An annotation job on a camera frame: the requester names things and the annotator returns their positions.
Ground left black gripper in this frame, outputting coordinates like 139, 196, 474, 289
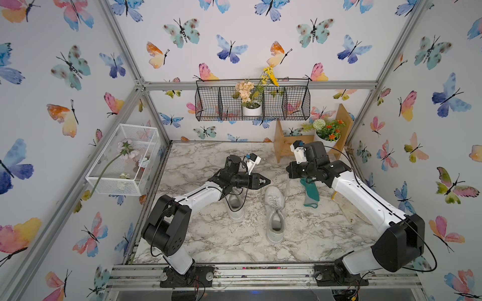
230, 172, 270, 191

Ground white sneaker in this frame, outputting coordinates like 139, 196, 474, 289
223, 188, 245, 223
264, 186, 286, 244

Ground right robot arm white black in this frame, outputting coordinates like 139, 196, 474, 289
286, 140, 430, 275

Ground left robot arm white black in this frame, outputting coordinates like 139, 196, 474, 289
141, 153, 271, 275

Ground white pot orange flowers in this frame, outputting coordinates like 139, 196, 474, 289
302, 119, 346, 149

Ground wooden shelf stand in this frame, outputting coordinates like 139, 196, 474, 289
274, 104, 354, 163

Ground white pot peach flowers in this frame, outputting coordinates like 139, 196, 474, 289
232, 66, 279, 117

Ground pink artificial flower stem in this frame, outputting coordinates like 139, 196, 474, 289
73, 140, 141, 214

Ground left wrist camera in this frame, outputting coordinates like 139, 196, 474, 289
246, 153, 261, 175

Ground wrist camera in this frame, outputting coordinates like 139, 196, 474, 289
246, 153, 261, 175
290, 140, 307, 164

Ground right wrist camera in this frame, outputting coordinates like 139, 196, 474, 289
290, 140, 307, 164

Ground black wire wall basket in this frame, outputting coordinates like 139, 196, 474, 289
194, 80, 311, 121

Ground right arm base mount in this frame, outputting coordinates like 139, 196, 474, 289
313, 258, 369, 287

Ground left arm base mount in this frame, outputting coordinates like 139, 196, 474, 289
159, 263, 214, 288

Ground white wire mesh basket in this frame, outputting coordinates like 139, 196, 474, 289
85, 124, 160, 196

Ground aluminium front rail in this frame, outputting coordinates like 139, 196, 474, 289
106, 262, 428, 300

